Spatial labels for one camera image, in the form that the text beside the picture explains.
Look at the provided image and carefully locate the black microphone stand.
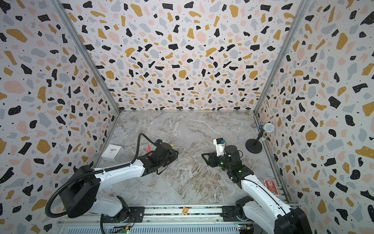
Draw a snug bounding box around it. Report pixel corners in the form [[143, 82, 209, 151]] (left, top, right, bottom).
[[245, 131, 264, 154]]

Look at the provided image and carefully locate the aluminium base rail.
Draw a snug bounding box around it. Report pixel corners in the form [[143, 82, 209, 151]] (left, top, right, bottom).
[[53, 205, 267, 234]]

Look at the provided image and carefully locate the red card box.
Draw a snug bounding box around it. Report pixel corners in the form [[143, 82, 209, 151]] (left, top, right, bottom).
[[264, 179, 279, 196]]

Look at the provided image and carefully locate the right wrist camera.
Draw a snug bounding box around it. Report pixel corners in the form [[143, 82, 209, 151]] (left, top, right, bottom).
[[213, 137, 226, 157]]

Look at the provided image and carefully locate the black corrugated cable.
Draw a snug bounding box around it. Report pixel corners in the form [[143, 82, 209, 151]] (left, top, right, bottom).
[[44, 133, 160, 234]]

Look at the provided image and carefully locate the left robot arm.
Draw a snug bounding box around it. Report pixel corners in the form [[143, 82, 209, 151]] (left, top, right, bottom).
[[45, 142, 179, 222]]

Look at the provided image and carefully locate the white small box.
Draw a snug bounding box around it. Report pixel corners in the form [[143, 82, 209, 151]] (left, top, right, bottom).
[[101, 144, 123, 162]]

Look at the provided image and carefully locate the blue microphone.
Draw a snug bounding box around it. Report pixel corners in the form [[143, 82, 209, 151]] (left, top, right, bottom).
[[257, 123, 275, 133]]

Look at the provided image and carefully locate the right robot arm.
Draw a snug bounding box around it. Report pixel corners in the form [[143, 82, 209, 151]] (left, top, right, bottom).
[[202, 145, 312, 234]]

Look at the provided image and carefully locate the orange tag on rail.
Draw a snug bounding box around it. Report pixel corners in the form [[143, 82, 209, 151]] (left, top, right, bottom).
[[182, 207, 189, 215]]

